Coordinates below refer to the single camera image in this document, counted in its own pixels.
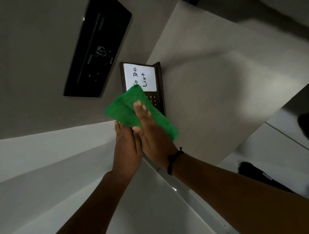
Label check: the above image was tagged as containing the person's left hand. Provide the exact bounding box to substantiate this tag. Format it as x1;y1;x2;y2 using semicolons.
112;120;144;180

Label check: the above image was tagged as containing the person's right hand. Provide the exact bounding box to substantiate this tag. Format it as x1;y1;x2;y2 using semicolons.
132;100;181;170

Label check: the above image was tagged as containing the green microfiber cloth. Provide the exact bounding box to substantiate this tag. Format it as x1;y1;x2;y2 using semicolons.
104;84;180;142

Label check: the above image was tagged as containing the dark brown desk calendar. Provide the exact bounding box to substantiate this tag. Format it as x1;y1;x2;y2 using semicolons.
119;61;167;119

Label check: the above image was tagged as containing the person's left forearm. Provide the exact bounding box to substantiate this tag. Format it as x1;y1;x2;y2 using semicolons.
56;170;133;234

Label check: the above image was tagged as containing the person's right forearm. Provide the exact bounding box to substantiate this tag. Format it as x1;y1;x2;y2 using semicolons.
172;154;309;234

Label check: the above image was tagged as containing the person's left black sock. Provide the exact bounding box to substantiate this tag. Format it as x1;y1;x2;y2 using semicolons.
238;161;298;195

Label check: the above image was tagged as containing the person's black sock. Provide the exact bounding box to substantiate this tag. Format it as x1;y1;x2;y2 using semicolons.
297;113;309;141
238;161;298;195

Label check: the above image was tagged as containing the person's right black sock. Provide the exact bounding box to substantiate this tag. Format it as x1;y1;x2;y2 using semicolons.
297;113;309;141

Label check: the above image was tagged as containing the black wristband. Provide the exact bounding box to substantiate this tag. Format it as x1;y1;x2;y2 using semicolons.
167;147;185;176

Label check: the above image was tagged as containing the white handwritten note paper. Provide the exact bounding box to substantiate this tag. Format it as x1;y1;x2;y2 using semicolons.
123;63;158;93

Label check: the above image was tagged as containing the black wall panel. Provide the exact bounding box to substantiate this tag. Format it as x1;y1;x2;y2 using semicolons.
63;0;133;98

